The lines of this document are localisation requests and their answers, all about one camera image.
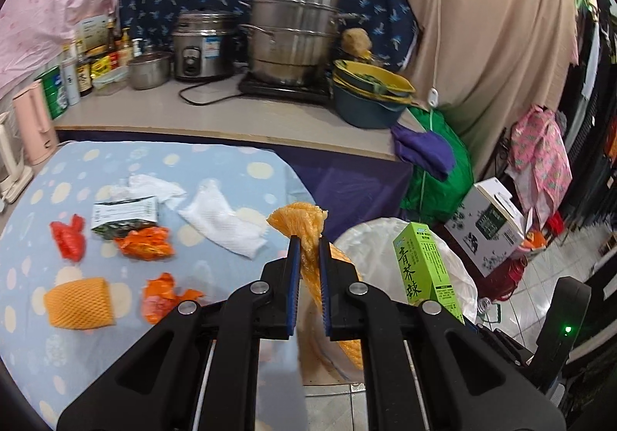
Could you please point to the beige hanging cloth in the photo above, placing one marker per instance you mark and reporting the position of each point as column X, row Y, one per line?
column 496, row 50

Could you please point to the green and white snack packet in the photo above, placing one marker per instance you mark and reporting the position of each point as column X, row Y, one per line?
column 125, row 214

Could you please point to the dark glass bottle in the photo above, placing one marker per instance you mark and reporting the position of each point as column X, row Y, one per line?
column 112, row 36

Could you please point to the stainless steel steamer pot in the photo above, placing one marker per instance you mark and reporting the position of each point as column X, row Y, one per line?
column 294, row 26

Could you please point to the clear plastic food container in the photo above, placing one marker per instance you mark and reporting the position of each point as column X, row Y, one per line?
column 111, row 83

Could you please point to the cream plastic stand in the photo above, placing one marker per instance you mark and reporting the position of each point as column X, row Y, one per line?
column 9, row 161

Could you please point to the dark purple table skirt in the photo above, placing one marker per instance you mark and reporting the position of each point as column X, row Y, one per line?
column 347, row 185

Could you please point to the white and green paper box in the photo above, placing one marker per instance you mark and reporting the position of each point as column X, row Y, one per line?
column 91, row 31

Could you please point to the brown loofah sponge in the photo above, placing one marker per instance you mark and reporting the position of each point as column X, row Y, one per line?
column 356, row 43

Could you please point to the pink electric kettle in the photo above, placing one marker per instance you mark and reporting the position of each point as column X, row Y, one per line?
column 33, row 122

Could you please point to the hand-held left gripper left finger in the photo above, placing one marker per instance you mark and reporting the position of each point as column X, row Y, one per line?
column 292, row 289

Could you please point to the orange foam net sleeve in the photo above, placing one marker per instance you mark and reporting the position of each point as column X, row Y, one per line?
column 79, row 303

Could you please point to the dark blue plastic basin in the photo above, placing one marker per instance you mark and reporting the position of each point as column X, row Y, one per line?
column 361, row 110

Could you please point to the white and green cardboard box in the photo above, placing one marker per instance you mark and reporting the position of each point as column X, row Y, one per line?
column 482, row 228

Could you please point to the light blue dotted tablecloth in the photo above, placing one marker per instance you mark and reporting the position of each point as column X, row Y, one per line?
column 217, row 161

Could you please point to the orange plastic wrapper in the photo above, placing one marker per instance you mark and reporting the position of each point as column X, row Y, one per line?
column 147, row 243
column 161, row 298

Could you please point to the orange foam fruit net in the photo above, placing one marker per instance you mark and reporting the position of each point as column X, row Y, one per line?
column 299, row 219

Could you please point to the green and white tin can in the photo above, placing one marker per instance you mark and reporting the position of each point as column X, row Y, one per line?
column 54, row 93

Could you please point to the pink floral garment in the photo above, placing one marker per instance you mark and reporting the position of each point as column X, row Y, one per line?
column 540, row 156

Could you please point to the red plastic wrapper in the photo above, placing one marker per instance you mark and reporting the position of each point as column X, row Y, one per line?
column 67, row 240

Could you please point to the yellow and green basin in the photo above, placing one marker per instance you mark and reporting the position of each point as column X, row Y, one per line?
column 385, row 79

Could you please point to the red thermos bottle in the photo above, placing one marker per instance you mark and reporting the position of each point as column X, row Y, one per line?
column 508, row 274

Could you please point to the black induction cooker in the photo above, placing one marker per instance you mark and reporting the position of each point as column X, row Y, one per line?
column 289, row 91

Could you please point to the crumpled white tissue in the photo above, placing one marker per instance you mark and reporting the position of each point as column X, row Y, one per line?
column 154, row 187

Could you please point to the yellow seasoning packet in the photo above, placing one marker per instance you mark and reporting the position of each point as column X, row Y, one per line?
column 101, row 65

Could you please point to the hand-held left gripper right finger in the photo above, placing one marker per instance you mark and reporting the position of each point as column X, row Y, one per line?
column 324, row 289

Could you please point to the purple garment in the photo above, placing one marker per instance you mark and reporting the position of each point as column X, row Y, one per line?
column 424, row 149

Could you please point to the white bag-lined bin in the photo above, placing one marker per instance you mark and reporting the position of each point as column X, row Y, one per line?
column 366, row 243

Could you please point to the green plastic bag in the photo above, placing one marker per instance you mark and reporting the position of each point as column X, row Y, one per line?
column 458, row 156

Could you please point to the green drink carton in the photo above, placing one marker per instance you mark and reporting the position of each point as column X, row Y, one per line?
column 424, row 267

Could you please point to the dark soy sauce bottle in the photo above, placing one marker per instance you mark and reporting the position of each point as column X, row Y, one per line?
column 84, row 74

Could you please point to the stainless steel rice cooker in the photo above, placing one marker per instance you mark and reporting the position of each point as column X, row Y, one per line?
column 202, row 50

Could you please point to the small steel pot with lid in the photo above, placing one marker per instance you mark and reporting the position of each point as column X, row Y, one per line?
column 149, row 72

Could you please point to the white embossed paper towel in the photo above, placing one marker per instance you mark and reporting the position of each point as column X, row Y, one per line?
column 217, row 219

